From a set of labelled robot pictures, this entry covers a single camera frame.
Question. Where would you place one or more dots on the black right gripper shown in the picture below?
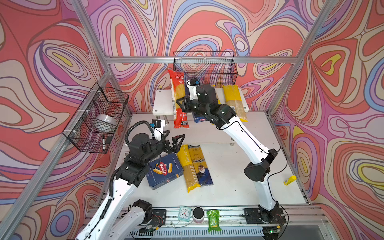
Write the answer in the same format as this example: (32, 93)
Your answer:
(185, 104)

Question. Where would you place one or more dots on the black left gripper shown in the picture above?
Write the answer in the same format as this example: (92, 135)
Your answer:
(167, 149)

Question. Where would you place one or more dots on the yellow Pastatime spaghetti bag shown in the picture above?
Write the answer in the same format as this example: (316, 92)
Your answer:
(190, 175)

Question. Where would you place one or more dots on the blue Barilla spaghetti box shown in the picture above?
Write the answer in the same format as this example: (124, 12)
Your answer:
(196, 118)

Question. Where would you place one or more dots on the clear yellow spaghetti bag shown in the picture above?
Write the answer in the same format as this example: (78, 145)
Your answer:
(234, 100)

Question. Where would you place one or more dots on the red spaghetti bag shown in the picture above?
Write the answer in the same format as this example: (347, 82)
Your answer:
(178, 95)

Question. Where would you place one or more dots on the blue Ankara spaghetti bag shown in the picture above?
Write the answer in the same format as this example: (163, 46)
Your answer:
(200, 166)

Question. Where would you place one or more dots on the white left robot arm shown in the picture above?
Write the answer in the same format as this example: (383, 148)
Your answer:
(105, 224)

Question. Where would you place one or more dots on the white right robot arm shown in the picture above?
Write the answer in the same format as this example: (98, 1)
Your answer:
(225, 119)

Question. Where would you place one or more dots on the white two-tier shelf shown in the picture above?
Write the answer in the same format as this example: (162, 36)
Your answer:
(197, 133)

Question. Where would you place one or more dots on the blue Barilla rigatoni box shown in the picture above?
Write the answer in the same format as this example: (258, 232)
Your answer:
(164, 170)

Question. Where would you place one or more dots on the teal alarm clock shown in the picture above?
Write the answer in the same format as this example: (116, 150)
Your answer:
(184, 214)

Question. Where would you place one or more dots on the silver tape roll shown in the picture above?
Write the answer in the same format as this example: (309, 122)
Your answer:
(107, 119)

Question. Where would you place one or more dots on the green snack packet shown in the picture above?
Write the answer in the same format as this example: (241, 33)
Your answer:
(213, 220)

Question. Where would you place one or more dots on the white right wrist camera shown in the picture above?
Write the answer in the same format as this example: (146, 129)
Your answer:
(192, 85)

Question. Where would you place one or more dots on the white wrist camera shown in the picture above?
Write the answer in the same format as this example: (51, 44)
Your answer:
(158, 127)
(192, 85)

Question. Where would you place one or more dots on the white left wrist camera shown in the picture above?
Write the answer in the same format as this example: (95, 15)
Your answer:
(158, 127)

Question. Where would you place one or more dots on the black wire basket back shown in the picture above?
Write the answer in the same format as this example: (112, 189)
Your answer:
(215, 68)

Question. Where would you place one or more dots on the black wire basket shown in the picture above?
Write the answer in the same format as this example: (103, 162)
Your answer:
(215, 68)
(84, 131)

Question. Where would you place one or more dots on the black wire basket left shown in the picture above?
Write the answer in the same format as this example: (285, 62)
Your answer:
(84, 131)

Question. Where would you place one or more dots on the aluminium frame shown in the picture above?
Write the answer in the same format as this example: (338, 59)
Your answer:
(49, 61)

